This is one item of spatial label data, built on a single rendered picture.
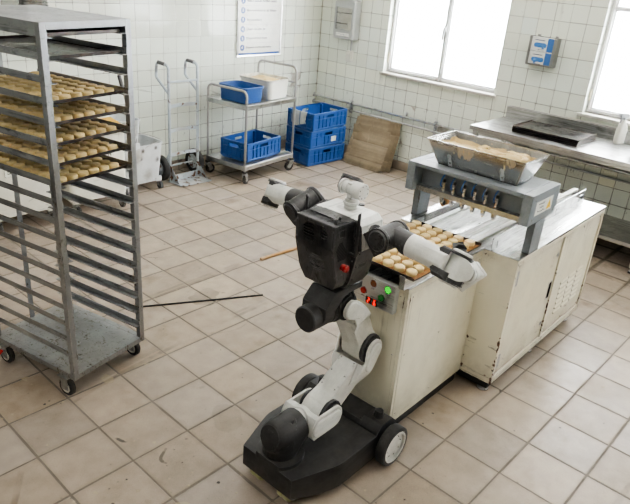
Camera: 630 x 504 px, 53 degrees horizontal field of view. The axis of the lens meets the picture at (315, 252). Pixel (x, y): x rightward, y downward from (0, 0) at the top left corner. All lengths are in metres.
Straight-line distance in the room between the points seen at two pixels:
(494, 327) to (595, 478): 0.85
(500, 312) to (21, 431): 2.43
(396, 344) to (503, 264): 0.75
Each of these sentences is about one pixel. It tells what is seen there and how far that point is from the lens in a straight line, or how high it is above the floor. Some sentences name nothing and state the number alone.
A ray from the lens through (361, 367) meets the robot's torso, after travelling 2.91.
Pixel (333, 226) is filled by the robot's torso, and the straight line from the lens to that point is 2.33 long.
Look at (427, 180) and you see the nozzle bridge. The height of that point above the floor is 1.07.
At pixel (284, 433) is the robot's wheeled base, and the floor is 0.33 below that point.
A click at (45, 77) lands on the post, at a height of 1.61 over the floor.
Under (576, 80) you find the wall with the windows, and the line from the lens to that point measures 6.40.
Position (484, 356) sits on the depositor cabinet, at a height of 0.24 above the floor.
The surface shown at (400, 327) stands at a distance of 2.91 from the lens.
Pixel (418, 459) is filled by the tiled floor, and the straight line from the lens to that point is 3.20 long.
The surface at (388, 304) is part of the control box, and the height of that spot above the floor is 0.74.
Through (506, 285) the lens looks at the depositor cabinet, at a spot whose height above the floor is 0.69.
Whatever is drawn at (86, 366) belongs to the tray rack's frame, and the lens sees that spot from 3.48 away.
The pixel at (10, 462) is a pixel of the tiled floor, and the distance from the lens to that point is 3.24.
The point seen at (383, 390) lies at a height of 0.27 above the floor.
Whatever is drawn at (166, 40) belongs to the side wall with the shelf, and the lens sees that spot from 6.61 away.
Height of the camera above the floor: 2.11
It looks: 25 degrees down
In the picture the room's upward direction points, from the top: 5 degrees clockwise
